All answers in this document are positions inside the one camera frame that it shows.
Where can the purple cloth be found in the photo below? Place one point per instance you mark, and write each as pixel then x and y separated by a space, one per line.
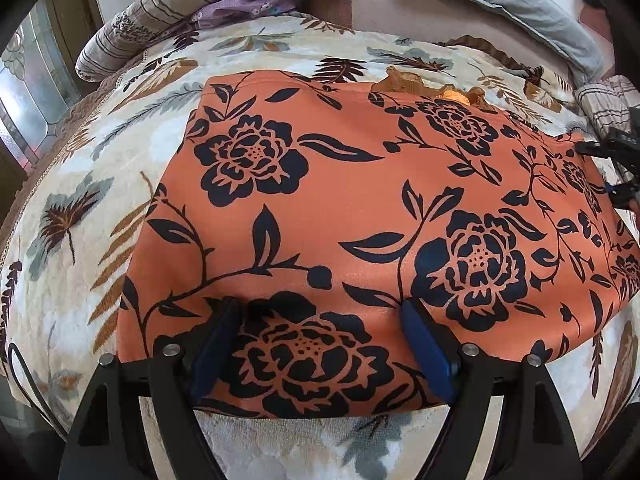
pixel 240 7

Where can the grey pillow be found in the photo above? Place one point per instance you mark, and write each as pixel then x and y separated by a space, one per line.
pixel 525 0

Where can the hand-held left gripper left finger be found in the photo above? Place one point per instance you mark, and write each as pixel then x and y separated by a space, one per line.
pixel 216 355

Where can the leaf print blanket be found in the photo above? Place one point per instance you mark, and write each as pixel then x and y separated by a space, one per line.
pixel 100 160

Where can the striped bolster pillow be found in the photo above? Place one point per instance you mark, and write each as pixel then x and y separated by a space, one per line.
pixel 165 5

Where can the orange floral blouse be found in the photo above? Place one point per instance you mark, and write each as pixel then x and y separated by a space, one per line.
pixel 350 200

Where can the striped cloth at right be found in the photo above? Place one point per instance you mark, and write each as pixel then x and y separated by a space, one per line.
pixel 602 102

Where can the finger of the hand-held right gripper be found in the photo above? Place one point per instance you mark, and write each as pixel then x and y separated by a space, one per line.
pixel 627 196
pixel 617 144

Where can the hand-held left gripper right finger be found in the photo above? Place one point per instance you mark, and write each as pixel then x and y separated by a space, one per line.
pixel 428 355

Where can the stained glass window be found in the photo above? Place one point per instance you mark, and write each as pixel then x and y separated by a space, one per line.
pixel 35 85

